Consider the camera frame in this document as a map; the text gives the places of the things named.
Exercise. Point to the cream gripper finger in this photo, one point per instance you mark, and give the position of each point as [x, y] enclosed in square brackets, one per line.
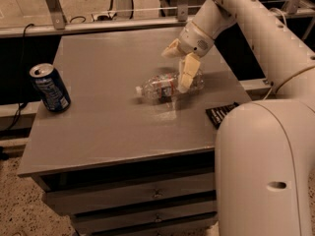
[188, 68]
[173, 50]

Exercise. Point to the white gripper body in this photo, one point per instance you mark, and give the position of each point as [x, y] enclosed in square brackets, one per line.
[194, 39]

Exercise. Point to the clear plastic water bottle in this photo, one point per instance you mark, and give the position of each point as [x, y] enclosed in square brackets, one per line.
[165, 86]

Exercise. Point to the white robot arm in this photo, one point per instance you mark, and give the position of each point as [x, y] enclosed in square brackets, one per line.
[265, 149]

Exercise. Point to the white power strip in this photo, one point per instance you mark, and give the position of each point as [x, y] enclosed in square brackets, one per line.
[106, 16]

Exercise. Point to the grey drawer cabinet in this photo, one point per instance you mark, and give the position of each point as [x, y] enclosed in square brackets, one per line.
[119, 165]

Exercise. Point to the blue soda can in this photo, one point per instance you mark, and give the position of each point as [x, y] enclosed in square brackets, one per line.
[50, 87]

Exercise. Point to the metal railing frame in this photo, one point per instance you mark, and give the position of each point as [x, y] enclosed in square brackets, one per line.
[32, 17]

